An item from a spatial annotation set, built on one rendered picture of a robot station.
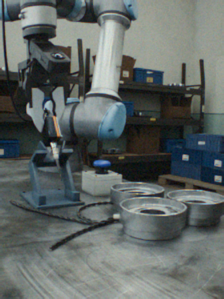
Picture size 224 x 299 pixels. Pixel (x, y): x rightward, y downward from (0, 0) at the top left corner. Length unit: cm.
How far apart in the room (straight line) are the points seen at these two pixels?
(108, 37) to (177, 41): 490
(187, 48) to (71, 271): 578
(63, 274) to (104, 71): 74
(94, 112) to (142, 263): 62
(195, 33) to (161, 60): 98
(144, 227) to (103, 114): 53
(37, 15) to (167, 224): 47
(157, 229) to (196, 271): 10
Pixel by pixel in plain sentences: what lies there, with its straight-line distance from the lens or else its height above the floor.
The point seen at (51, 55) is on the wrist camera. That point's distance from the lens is 60.
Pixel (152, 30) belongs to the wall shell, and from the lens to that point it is 562.
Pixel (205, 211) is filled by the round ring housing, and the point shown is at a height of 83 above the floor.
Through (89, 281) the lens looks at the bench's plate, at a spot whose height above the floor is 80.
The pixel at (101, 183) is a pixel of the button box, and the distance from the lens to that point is 71.
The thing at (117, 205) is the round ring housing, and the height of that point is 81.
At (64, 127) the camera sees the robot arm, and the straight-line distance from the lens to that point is 99.
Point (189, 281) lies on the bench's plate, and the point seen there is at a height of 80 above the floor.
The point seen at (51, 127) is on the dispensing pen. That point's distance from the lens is 64.
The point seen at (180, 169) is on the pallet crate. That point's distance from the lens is 477.
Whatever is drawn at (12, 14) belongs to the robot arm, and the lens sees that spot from 85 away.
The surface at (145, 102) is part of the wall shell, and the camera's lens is 537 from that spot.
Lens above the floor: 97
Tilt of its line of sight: 6 degrees down
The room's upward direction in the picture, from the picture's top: 2 degrees clockwise
